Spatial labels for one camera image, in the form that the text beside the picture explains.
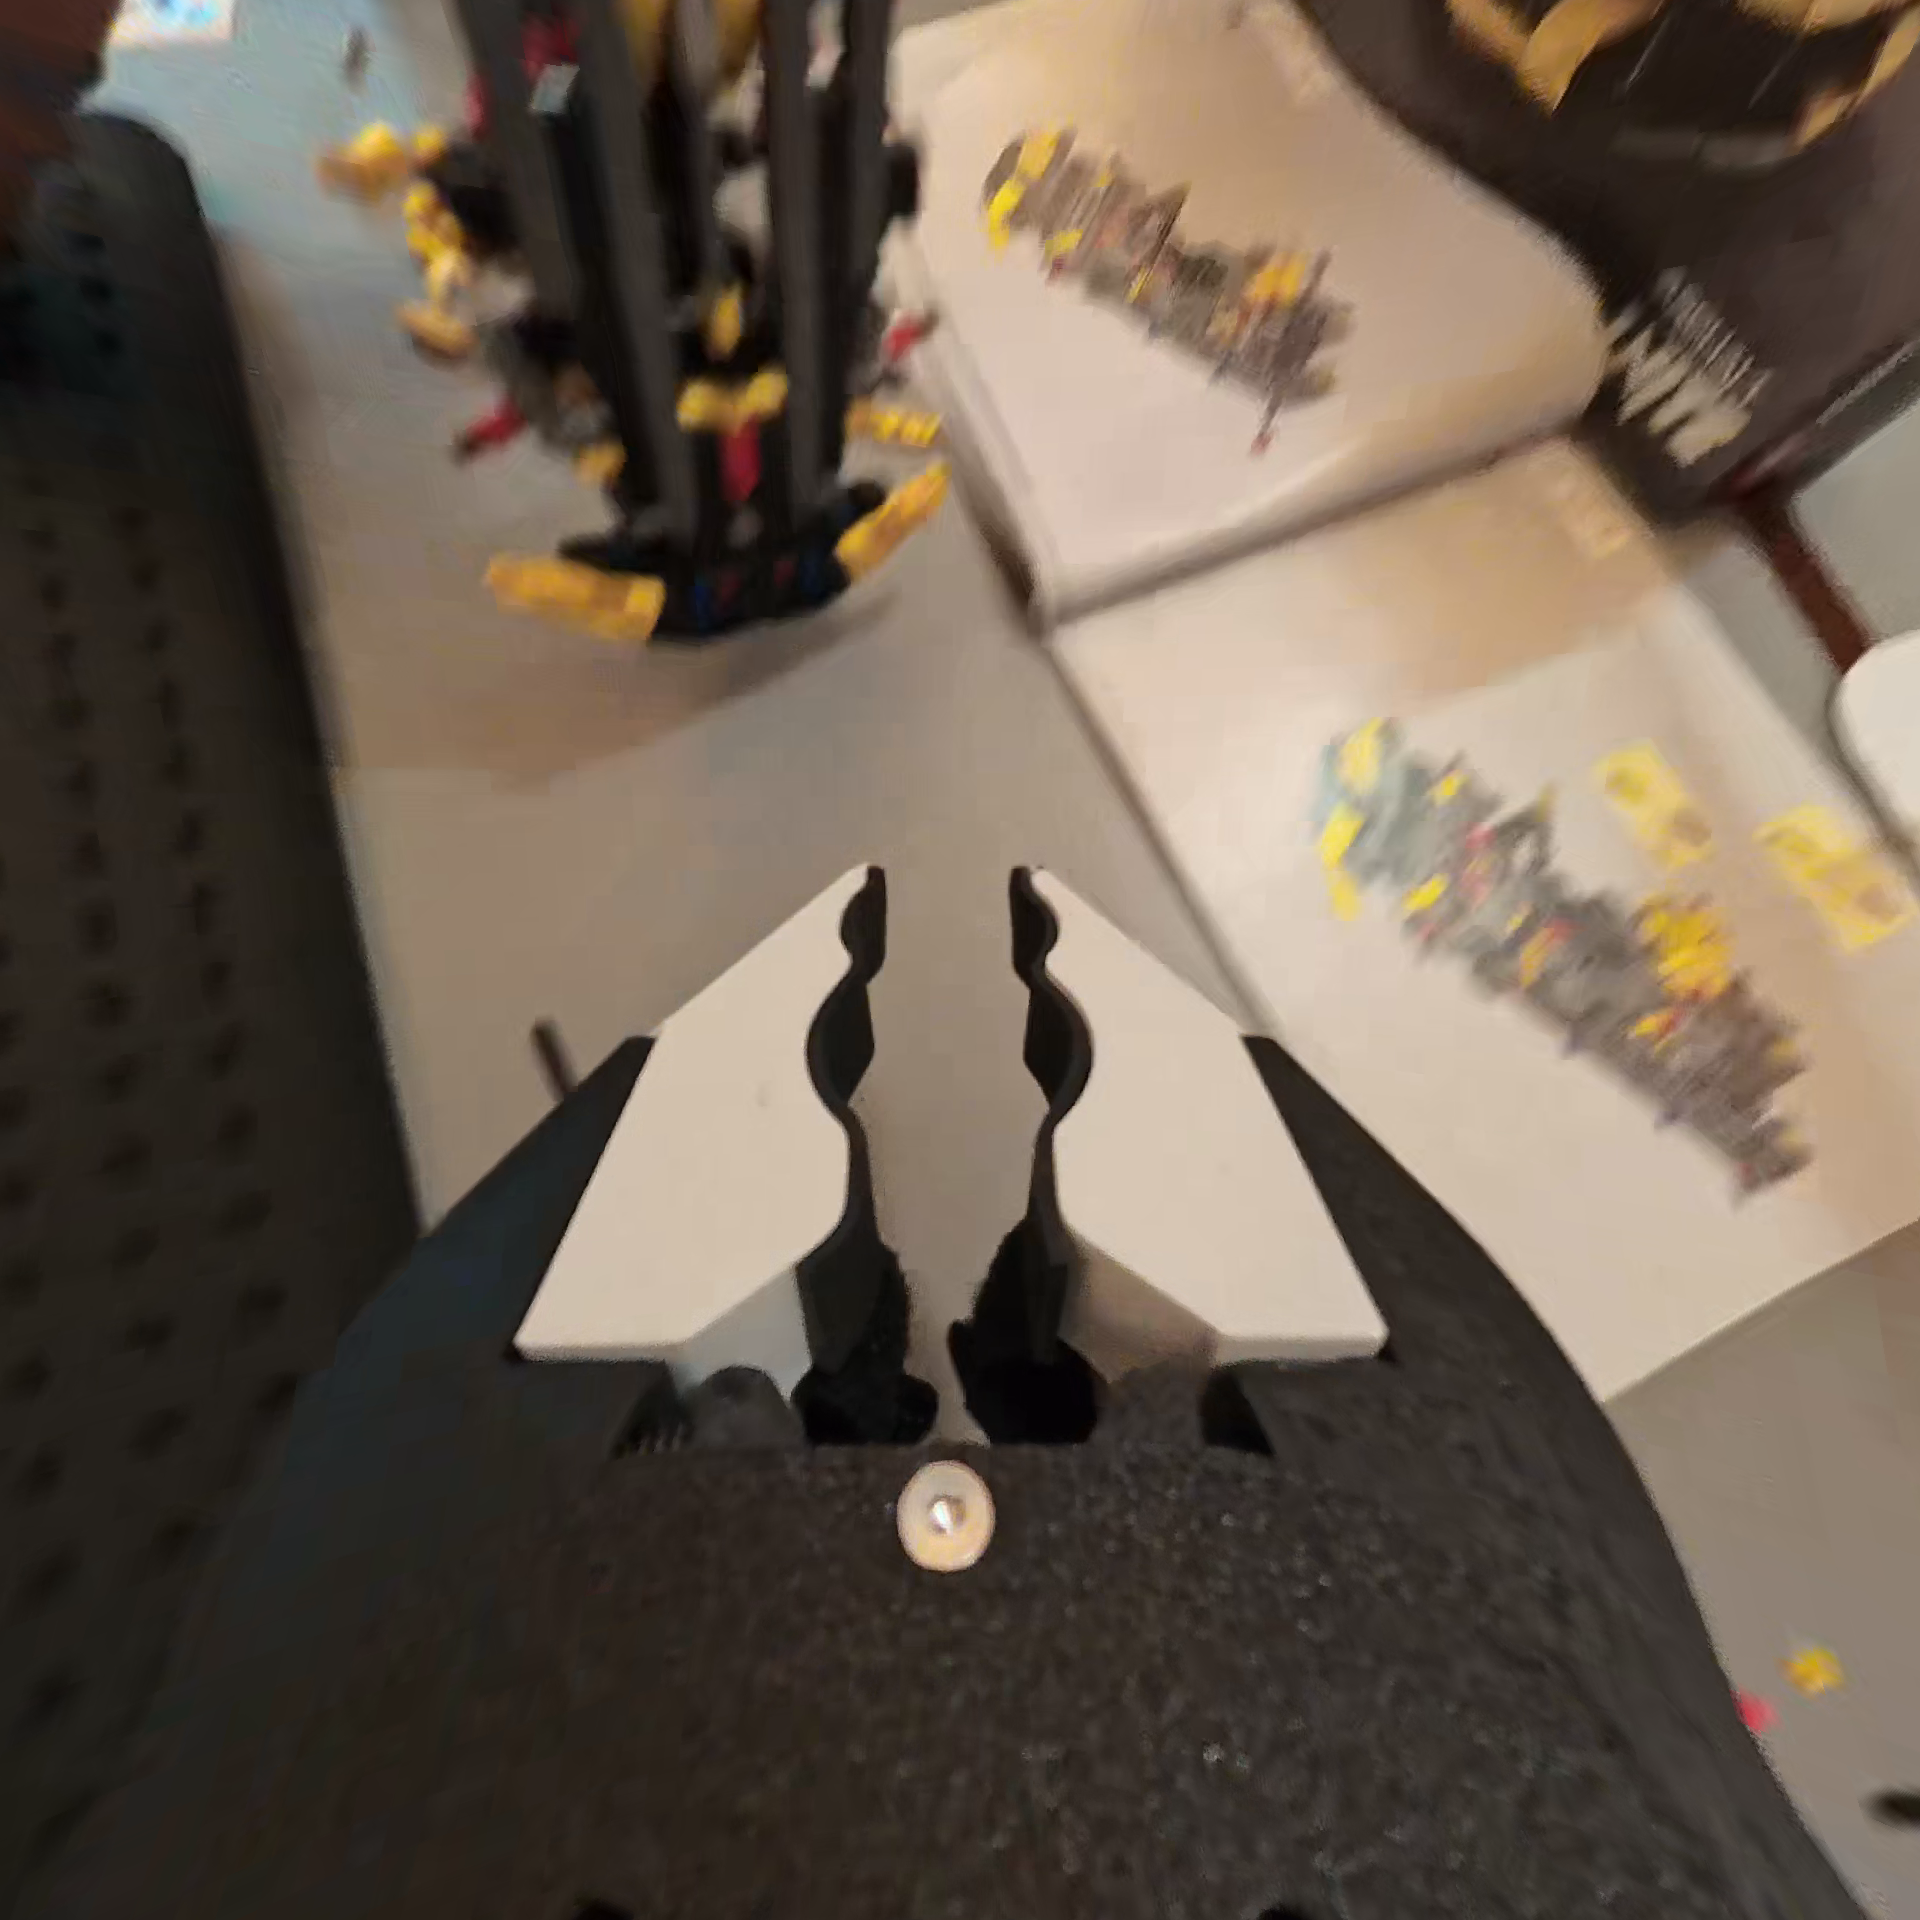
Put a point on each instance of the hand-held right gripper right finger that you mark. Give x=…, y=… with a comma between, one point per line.
x=1214, y=1184

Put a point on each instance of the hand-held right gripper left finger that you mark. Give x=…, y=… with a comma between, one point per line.
x=692, y=1184

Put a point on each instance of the dark lego pin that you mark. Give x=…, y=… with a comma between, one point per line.
x=557, y=1060

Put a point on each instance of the black yellow lego car chassis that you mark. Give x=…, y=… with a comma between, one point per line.
x=646, y=300

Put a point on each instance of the open lego instruction booklet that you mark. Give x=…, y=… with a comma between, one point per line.
x=1171, y=495

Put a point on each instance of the black lego pin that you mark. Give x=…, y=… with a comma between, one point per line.
x=1897, y=1809

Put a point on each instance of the lego set cardboard box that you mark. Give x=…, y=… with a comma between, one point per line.
x=1725, y=181

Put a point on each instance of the white rounded pad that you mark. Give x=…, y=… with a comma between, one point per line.
x=1887, y=734

